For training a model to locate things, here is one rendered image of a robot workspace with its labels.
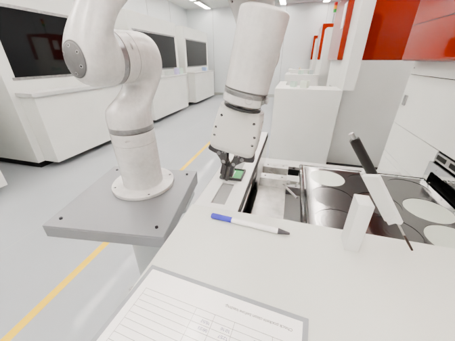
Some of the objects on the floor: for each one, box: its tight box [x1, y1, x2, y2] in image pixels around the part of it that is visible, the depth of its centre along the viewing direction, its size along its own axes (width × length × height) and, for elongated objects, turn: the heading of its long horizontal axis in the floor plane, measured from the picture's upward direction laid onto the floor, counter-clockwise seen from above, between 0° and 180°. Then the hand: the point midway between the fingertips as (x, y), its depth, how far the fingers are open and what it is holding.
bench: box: [114, 9, 188, 120], centre depth 503 cm, size 108×180×200 cm, turn 164°
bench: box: [175, 26, 215, 105], centre depth 692 cm, size 108×180×200 cm, turn 164°
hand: (227, 170), depth 51 cm, fingers closed
